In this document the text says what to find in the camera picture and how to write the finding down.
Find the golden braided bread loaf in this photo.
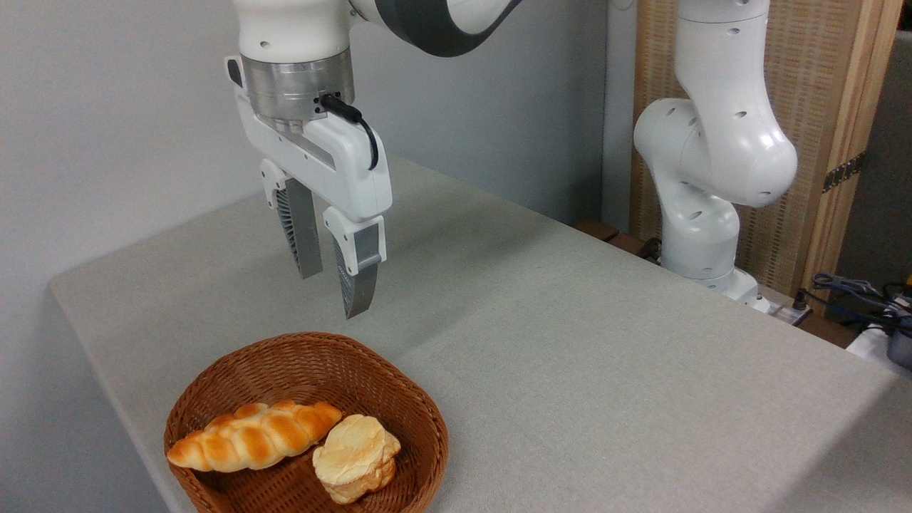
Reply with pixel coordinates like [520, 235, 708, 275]
[167, 400, 343, 473]

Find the blue and black cable bundle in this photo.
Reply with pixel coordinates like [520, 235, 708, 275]
[811, 271, 912, 337]

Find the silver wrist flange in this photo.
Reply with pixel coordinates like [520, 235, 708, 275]
[242, 51, 356, 133]

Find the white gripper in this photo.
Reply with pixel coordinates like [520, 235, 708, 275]
[226, 56, 393, 320]

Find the pale round bread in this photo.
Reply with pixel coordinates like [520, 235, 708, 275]
[312, 414, 402, 505]

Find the brown wicker basket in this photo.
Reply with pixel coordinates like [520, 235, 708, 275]
[164, 332, 450, 513]

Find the brown wooden block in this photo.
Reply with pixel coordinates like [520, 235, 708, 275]
[574, 219, 621, 244]

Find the woven bamboo folding screen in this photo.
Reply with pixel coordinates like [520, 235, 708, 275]
[630, 0, 906, 314]

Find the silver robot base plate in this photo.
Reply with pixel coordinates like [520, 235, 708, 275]
[754, 285, 814, 326]

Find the black screen hinge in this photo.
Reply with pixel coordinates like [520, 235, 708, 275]
[822, 152, 867, 194]

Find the white box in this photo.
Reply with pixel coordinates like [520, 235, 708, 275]
[846, 323, 912, 380]

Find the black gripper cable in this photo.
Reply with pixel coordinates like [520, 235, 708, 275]
[320, 93, 380, 172]

